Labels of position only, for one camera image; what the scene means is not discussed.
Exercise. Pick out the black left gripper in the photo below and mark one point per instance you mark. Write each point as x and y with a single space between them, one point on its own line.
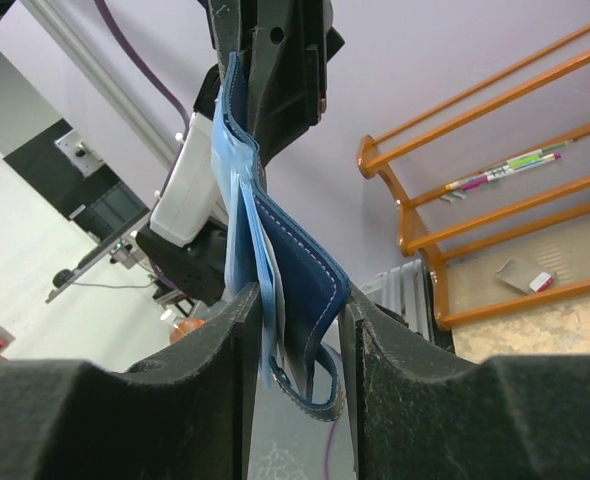
283 48

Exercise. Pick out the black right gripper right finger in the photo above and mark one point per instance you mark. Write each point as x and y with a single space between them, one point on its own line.
419 412

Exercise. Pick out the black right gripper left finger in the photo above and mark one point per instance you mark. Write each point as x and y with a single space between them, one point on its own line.
185 412

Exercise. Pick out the blue leather card holder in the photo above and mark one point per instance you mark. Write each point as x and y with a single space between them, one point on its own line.
302 287

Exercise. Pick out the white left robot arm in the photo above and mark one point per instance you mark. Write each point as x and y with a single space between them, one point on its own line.
182 238

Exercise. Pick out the orange drink bottle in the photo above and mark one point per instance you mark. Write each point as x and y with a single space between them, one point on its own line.
180 327

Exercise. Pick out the orange wooden rack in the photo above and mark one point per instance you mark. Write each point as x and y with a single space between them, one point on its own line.
530 100

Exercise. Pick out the small grey box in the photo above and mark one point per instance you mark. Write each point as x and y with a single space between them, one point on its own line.
525 276

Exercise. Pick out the pink white marker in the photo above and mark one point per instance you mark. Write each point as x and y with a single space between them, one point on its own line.
472 182

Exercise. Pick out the green pink marker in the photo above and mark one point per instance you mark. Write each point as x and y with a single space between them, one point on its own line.
525 161

